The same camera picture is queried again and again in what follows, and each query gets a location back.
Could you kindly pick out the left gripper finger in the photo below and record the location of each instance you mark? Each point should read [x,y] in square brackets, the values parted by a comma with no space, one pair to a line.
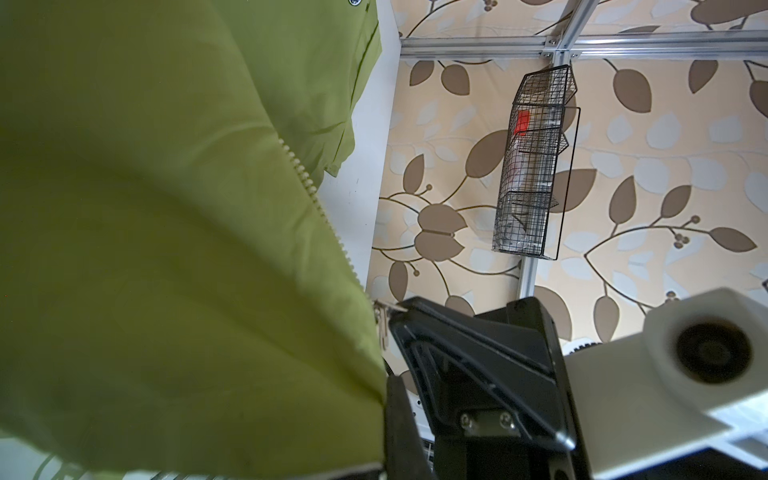
[405,456]

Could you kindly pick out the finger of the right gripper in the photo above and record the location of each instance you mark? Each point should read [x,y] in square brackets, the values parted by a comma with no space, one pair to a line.
[506,360]

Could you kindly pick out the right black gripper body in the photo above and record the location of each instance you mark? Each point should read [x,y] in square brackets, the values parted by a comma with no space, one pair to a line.
[486,456]

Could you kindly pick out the green zip-up hooded jacket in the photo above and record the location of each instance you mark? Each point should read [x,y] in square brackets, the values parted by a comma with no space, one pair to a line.
[173,297]

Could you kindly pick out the red-capped item in basket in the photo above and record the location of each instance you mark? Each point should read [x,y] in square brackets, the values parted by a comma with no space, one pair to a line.
[522,122]

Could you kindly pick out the black wire basket right wall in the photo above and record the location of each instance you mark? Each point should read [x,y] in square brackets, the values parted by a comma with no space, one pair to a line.
[526,196]

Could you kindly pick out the aluminium frame back crossbar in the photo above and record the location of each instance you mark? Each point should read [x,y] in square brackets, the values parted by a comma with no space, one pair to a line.
[476,48]

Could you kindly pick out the aluminium frame right post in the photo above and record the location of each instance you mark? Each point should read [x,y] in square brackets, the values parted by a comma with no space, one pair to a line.
[567,30]

